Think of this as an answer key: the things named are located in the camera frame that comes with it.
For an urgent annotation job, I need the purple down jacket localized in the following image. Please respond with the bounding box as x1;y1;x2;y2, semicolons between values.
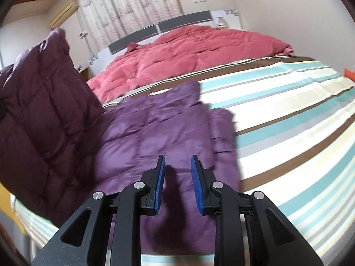
0;28;242;255

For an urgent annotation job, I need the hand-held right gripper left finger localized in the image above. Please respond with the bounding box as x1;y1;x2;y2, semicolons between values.
32;155;166;266

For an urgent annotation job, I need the beige air conditioner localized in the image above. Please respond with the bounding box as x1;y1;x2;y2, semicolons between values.
49;0;79;28

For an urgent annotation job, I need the striped bed sheet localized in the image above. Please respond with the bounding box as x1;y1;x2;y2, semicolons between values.
11;56;355;266

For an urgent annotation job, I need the red quilted comforter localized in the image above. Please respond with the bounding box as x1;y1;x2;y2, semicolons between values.
87;25;294;103

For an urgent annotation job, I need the white patterned curtain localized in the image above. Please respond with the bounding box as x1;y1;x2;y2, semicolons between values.
74;0;185;52

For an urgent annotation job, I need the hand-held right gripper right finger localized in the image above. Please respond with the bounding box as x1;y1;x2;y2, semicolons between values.
191;155;323;266

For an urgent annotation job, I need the white and grey headboard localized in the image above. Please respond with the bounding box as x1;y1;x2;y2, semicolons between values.
88;9;242;74

